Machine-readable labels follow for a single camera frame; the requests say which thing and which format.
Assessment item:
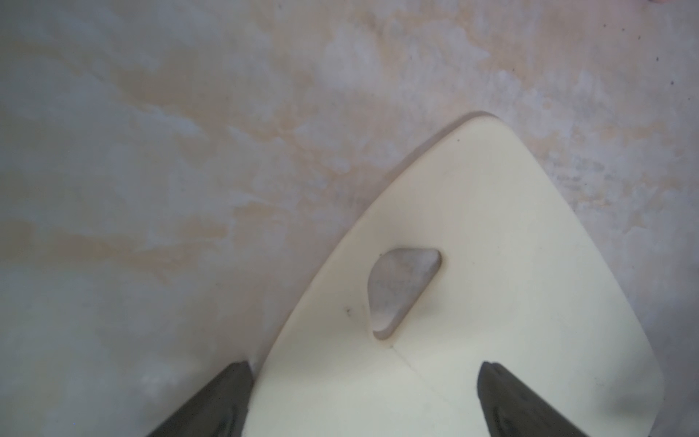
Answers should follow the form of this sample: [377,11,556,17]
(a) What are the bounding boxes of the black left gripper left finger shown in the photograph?
[149,362,254,437]

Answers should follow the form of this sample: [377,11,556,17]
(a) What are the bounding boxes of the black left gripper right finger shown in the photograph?
[477,362,586,437]

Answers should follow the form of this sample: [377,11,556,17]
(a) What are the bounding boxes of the cream plastic cutting board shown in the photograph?
[244,117,664,436]

